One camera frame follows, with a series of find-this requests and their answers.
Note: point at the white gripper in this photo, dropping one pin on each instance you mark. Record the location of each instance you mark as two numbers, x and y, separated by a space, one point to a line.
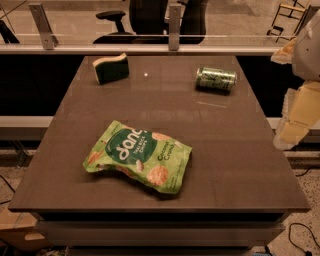
308 55

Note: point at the green soda can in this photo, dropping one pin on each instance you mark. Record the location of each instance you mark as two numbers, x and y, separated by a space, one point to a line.
218 79

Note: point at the wooden stool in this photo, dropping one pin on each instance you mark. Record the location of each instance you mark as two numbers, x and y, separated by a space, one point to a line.
290 18

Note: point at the black office chair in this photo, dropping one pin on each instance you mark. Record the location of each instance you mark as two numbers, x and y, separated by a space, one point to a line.
147 20

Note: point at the green rice chips bag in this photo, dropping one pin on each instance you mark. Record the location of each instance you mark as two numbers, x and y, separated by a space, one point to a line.
156 160

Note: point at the green yellow sponge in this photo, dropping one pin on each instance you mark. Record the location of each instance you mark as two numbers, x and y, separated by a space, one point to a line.
109 69

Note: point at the cardboard box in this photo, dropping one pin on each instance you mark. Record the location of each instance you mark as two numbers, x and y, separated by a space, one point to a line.
18 230

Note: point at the horizontal metal rail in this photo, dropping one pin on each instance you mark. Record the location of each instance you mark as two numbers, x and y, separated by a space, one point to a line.
138 49

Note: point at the middle metal rail bracket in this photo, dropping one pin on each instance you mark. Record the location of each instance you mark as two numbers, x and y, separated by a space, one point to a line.
174 27

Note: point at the metal rail bracket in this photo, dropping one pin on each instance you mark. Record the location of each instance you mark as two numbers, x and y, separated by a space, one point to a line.
48 39
174 27

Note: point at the left metal rail bracket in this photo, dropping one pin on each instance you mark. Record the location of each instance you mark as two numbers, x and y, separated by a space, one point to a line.
48 39

